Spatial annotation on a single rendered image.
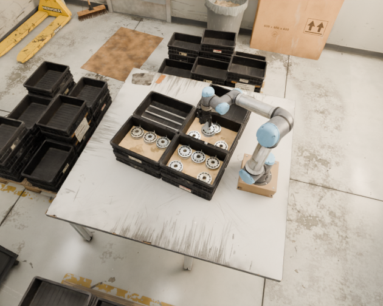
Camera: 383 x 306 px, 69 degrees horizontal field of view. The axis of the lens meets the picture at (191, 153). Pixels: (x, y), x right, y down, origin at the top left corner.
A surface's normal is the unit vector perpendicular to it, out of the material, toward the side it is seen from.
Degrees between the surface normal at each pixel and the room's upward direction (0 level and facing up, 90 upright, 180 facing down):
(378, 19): 90
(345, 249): 0
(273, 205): 0
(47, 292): 0
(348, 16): 90
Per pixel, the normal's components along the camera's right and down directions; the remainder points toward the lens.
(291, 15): -0.24, 0.66
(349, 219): 0.03, -0.57
